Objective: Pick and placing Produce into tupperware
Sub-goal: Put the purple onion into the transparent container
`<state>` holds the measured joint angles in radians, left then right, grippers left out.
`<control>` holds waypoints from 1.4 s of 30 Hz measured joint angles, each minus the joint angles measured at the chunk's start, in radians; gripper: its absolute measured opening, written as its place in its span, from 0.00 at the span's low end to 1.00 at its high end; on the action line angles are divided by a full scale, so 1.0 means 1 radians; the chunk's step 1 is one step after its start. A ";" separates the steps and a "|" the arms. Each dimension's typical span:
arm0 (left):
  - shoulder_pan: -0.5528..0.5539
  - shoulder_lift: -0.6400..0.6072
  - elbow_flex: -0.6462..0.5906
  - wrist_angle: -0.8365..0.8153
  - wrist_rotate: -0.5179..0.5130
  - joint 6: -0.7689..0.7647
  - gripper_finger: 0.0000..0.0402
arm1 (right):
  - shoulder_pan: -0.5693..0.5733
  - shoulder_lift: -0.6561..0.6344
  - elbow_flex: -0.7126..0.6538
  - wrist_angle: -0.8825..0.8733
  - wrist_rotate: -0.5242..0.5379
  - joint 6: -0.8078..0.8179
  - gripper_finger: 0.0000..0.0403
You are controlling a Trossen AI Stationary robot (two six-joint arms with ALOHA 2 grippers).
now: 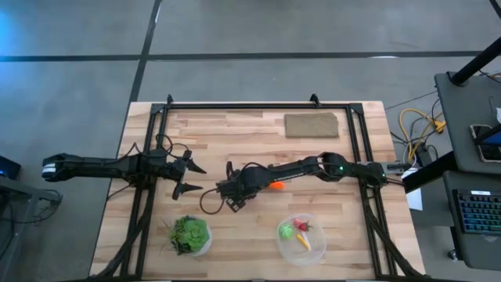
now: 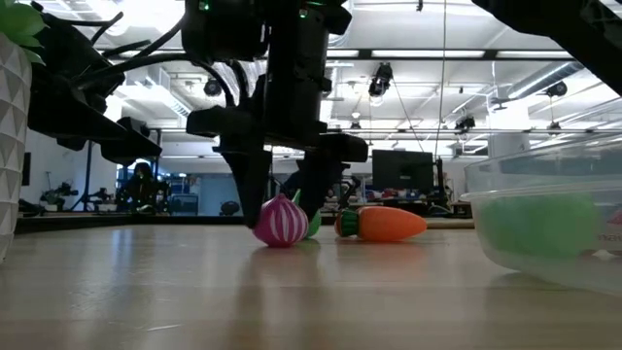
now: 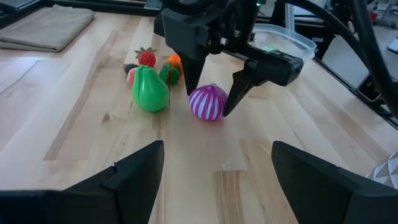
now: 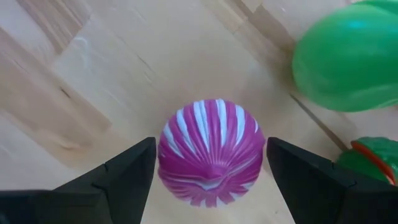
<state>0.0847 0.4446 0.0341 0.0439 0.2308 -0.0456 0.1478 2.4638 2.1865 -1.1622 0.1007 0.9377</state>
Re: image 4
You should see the purple white striped toy onion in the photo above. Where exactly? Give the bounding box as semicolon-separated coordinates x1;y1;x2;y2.
157;98;267;208

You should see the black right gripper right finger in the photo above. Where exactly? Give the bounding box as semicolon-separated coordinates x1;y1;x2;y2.
266;136;398;224

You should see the green toy vegetable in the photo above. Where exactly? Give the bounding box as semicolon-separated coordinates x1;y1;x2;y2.
335;136;398;187

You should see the lime green toy ball fruit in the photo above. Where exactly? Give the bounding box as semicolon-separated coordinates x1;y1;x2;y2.
291;0;398;113

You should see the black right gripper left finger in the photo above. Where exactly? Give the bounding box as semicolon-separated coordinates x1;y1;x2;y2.
0;136;157;224

